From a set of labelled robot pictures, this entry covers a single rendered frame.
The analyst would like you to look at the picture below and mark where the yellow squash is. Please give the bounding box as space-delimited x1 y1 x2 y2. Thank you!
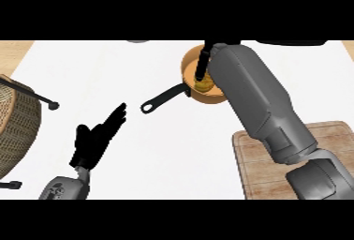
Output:
191 72 215 94

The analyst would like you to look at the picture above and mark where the wooden cutting board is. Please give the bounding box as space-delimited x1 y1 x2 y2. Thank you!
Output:
231 120 354 201

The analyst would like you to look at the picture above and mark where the black basket handle rod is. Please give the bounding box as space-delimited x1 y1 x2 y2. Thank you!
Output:
0 180 23 190
0 76 60 112

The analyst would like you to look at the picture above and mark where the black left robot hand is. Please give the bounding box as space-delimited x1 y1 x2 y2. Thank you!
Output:
67 102 128 172

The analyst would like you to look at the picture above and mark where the copper pot with black handle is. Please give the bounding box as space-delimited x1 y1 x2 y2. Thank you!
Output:
140 44 230 115

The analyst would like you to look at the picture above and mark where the wicker basket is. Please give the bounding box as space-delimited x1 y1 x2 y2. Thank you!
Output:
0 74 42 181

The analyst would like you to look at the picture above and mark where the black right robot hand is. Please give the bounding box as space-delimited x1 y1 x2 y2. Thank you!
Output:
193 40 242 83

